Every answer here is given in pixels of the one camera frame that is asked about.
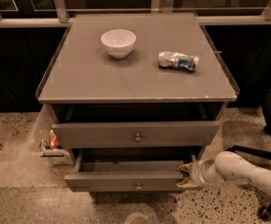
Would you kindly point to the grey drawer cabinet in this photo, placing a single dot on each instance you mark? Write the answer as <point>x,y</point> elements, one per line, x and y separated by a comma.
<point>85,84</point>

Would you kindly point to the clear plastic side bin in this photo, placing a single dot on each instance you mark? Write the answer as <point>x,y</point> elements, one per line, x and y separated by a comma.
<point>39,141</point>

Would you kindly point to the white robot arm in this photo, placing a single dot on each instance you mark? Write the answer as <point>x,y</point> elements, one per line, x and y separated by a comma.
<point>227,167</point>

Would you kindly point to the grey top drawer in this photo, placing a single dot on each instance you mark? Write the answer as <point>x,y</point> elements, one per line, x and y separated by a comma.
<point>136,134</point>

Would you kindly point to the grey drawer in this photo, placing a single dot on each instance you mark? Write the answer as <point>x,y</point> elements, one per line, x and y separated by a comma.
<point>145,169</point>
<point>136,134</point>

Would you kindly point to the white ceramic bowl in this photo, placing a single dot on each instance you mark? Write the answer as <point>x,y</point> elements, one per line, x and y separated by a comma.
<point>118,43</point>

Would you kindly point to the crumpled snack bag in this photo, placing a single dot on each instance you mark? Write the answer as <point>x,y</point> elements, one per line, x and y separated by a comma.
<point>177,61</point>

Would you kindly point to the metal window railing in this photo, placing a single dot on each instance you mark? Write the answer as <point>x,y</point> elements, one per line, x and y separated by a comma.
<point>209,12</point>

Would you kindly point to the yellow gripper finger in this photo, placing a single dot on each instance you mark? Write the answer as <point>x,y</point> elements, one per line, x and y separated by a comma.
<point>186,183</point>
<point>185,168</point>

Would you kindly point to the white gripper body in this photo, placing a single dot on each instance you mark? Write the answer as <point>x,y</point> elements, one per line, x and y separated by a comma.
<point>196,174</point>

